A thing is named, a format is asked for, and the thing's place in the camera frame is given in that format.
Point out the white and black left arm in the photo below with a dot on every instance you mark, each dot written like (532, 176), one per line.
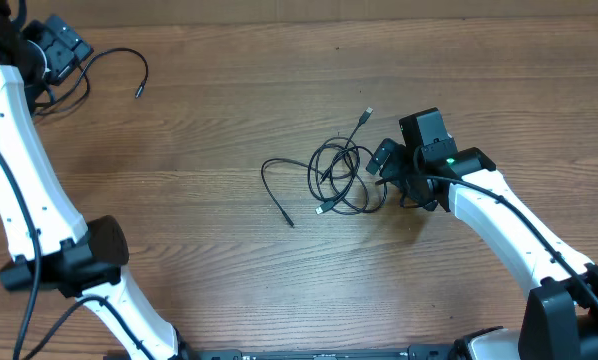
(51, 245)

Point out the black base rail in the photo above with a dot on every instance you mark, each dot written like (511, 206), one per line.
(412, 352)

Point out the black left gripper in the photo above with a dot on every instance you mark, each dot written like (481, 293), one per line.
(65, 46)

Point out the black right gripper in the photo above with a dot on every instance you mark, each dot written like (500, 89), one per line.
(398, 157)

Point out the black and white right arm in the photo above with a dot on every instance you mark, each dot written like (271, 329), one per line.
(560, 284)

